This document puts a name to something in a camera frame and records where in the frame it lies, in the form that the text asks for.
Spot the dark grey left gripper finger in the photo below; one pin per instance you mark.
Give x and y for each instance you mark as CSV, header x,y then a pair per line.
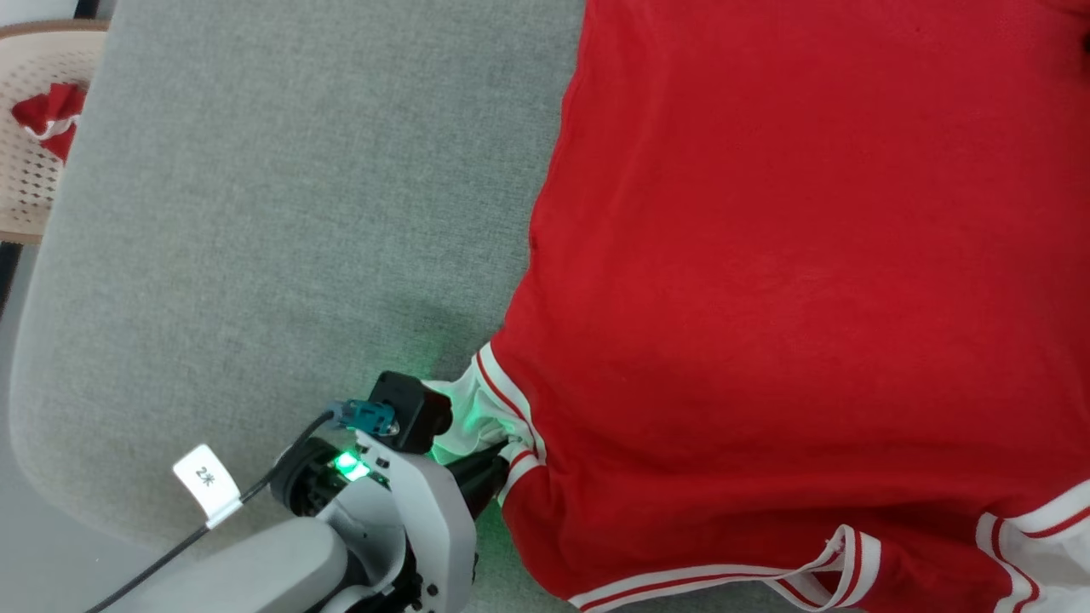
x,y
481,461
485,498

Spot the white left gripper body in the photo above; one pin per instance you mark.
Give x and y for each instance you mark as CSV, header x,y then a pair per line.
x,y
400,519

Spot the red and white baseball jersey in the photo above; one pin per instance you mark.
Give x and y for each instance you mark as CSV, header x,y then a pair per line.
x,y
792,298

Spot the beige perforated laundry basket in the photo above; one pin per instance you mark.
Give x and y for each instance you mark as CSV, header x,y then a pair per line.
x,y
38,153

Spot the small red garment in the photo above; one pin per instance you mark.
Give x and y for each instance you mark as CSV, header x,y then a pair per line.
x,y
51,115

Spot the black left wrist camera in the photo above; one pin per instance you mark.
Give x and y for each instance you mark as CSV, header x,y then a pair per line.
x,y
413,411

